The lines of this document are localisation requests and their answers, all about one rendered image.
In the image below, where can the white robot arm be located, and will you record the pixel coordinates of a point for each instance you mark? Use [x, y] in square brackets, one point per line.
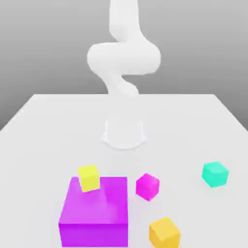
[124, 58]

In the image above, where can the small yellow cube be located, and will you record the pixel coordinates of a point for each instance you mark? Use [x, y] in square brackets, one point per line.
[89, 179]

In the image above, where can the small magenta cube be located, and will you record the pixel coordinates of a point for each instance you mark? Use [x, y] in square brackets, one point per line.
[147, 187]

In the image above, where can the small turquoise cube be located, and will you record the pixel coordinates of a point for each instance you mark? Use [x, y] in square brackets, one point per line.
[215, 174]

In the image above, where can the small orange cube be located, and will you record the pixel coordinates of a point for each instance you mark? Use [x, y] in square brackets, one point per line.
[164, 232]

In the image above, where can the large purple box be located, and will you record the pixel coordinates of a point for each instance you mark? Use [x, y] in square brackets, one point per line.
[95, 213]

